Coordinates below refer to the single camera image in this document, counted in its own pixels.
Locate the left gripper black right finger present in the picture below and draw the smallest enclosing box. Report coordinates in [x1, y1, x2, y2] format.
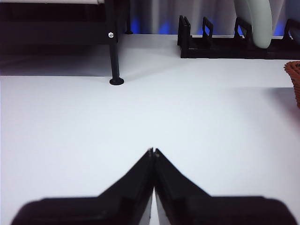
[153, 148, 296, 225]

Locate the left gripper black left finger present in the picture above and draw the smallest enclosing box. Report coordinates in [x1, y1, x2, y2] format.
[10, 147, 154, 225]

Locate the brown wicker basket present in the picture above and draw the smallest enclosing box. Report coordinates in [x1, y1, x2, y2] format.
[284, 60, 300, 107]

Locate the black dish rack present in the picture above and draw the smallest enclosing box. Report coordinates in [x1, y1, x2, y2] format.
[177, 15, 300, 59]

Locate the pale green plate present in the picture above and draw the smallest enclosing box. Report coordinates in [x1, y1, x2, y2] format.
[234, 0, 273, 49]

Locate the black shelf frame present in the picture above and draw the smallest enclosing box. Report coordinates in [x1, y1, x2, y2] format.
[0, 0, 134, 86]

